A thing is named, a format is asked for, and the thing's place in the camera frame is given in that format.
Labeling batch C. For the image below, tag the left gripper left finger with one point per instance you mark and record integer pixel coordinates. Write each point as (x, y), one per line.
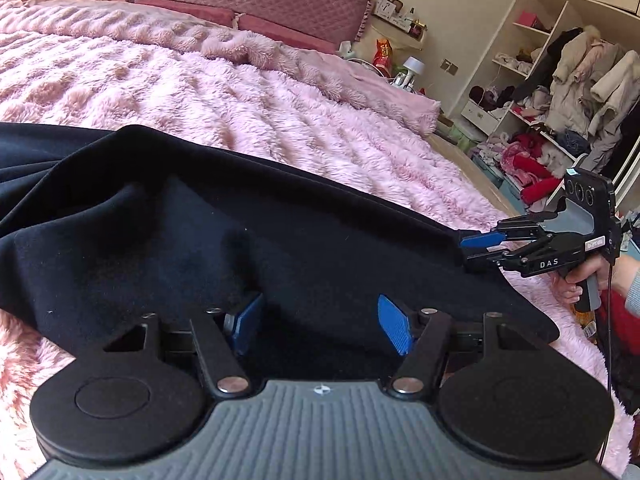
(221, 337)

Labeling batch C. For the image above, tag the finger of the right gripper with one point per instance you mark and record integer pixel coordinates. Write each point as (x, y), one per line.
(481, 260)
(483, 240)

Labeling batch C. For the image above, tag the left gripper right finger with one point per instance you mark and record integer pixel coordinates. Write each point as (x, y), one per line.
(421, 337)

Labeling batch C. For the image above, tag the black pants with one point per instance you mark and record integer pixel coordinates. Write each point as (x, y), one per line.
(98, 227)

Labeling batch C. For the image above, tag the white open wardrobe shelf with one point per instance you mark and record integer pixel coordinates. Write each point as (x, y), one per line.
(520, 45)

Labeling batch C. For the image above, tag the beige hanging coat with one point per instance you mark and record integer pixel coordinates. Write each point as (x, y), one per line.
(583, 62)

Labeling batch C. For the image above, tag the white table lamp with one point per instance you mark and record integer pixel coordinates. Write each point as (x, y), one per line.
(413, 67)

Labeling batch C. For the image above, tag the red snack bag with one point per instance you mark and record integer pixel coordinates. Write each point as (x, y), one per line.
(383, 58)

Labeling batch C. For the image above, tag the pink fluffy blanket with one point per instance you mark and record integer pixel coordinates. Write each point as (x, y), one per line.
(106, 65)

